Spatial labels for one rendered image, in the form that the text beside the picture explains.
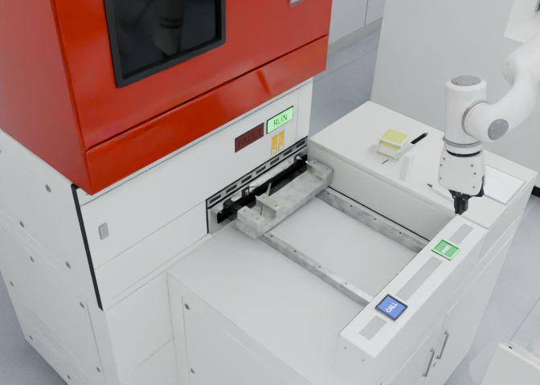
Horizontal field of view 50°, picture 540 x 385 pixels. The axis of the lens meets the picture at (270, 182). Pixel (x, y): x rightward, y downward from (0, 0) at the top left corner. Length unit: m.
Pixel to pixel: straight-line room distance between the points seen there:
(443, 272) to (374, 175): 0.42
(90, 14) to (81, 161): 0.30
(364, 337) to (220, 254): 0.54
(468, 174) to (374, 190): 0.49
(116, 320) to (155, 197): 0.36
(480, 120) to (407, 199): 0.56
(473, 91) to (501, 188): 0.58
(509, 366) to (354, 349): 0.32
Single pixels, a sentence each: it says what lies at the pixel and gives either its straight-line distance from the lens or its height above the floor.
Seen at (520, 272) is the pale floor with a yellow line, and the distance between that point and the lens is 3.05.
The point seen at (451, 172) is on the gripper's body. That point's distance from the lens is 1.41.
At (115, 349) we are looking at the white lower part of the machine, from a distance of 1.71.
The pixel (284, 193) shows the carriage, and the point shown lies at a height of 0.88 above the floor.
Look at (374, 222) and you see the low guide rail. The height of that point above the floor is 0.85.
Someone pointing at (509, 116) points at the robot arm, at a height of 1.40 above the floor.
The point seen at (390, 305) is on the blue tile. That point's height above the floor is 0.96.
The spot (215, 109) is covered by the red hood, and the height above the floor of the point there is 1.28.
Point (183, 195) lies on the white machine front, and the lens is 1.54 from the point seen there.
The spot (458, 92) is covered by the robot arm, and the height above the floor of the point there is 1.41.
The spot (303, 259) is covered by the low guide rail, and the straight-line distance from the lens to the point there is 1.63.
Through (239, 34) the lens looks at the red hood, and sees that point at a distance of 1.39.
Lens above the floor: 2.01
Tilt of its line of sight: 38 degrees down
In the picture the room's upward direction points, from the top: 2 degrees clockwise
